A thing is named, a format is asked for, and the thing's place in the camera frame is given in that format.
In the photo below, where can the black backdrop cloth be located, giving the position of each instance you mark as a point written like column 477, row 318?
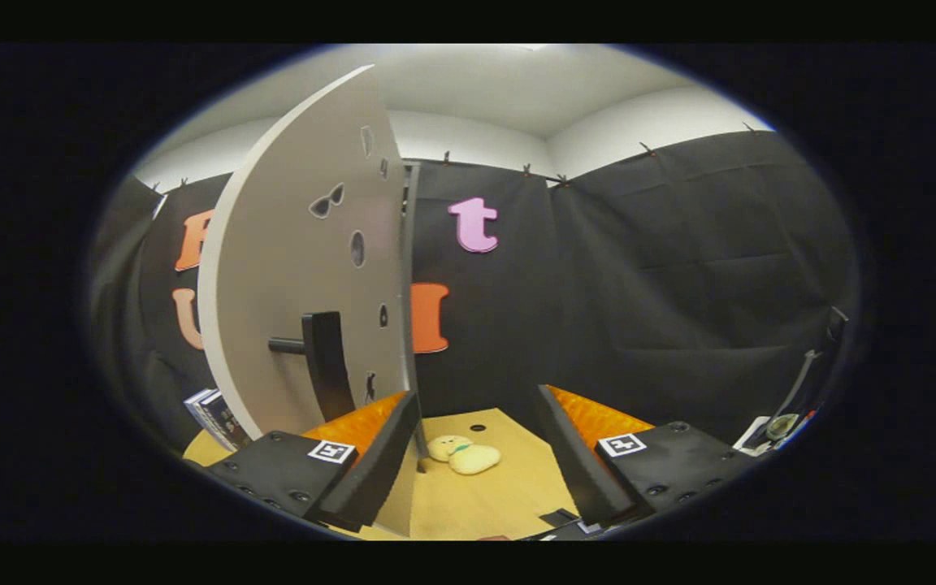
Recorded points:
column 679, row 284

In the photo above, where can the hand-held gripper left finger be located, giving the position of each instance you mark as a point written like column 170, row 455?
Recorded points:
column 370, row 463

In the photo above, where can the grey cabinet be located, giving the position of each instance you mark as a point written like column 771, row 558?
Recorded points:
column 412, row 244

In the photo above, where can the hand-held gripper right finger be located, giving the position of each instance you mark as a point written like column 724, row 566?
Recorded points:
column 578, row 455

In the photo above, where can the yellow plush toy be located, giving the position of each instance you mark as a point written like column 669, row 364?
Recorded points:
column 472, row 461

